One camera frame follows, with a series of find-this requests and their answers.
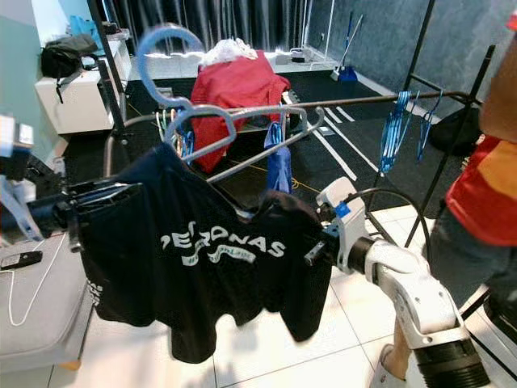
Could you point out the black T-shirt white print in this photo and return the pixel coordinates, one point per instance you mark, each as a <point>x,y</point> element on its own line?
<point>153,291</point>

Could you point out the grey padded bench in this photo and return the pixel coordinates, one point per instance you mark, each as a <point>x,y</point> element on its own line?
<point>40,315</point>

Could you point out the grey plastic hanger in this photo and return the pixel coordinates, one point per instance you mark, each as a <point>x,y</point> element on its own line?
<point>140,69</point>

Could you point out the blue shirt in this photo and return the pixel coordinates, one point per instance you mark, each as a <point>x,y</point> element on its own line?
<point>279,166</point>

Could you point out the white plastic bag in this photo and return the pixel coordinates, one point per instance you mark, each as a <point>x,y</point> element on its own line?
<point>230,51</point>

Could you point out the blue bag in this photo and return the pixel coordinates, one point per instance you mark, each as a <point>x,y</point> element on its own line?
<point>87,26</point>

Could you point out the person in red shirt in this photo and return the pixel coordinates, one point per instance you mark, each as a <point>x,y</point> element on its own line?
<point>485,194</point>

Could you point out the red cloth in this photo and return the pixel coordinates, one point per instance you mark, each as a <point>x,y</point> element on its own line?
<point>238,89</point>

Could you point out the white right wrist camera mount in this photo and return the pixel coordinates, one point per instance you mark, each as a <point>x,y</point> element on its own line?
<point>339,198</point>

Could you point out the black backpack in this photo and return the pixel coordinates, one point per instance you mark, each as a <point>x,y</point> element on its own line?
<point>66,58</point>

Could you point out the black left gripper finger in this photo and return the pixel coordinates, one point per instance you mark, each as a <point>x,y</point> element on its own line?
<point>105,189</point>
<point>105,202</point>

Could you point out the white cabinet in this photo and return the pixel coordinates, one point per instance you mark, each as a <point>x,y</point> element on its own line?
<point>81,101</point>

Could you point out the black curtain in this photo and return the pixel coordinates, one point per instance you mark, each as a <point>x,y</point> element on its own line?
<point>210,20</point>

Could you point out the black duffel bag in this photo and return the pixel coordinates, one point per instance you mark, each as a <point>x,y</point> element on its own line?
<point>456,133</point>

